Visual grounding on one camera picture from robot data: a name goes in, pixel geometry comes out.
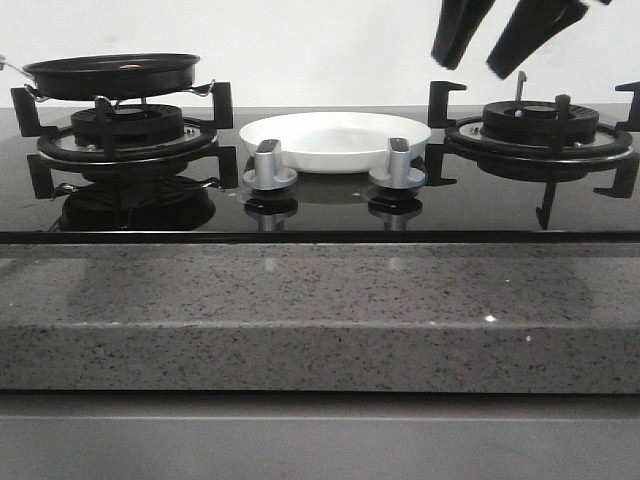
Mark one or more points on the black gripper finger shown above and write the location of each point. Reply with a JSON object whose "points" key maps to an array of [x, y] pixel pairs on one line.
{"points": [[531, 25], [458, 22]]}

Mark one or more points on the white plate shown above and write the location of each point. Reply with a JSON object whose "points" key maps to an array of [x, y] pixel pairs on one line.
{"points": [[335, 142]]}

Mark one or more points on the black frying pan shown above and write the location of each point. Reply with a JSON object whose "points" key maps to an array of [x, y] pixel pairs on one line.
{"points": [[83, 78]]}

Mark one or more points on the black right pan support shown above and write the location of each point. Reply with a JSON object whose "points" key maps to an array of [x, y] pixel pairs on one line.
{"points": [[609, 144]]}

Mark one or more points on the black pan support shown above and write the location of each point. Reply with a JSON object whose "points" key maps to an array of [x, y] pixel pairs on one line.
{"points": [[58, 146], [609, 144]]}

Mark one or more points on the black right gas burner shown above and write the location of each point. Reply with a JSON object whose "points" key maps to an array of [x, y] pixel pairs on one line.
{"points": [[536, 122]]}

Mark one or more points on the black gas burner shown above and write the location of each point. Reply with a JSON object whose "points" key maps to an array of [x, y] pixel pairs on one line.
{"points": [[130, 125], [536, 122]]}

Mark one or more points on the silver right stove knob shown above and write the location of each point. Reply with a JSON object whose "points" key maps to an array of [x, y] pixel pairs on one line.
{"points": [[397, 174]]}

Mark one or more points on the silver stove knob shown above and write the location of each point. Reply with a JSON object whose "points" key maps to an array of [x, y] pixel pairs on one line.
{"points": [[269, 173], [397, 174]]}

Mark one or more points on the black glass cooktop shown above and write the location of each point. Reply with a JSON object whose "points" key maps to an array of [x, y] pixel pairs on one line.
{"points": [[463, 201]]}

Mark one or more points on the silver left stove knob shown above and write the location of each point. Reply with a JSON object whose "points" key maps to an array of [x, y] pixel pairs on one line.
{"points": [[269, 173]]}

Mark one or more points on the black left pan support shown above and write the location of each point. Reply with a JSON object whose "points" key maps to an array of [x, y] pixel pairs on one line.
{"points": [[58, 146]]}

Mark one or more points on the black left gas burner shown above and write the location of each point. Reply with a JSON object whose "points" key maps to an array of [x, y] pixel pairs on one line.
{"points": [[130, 125]]}

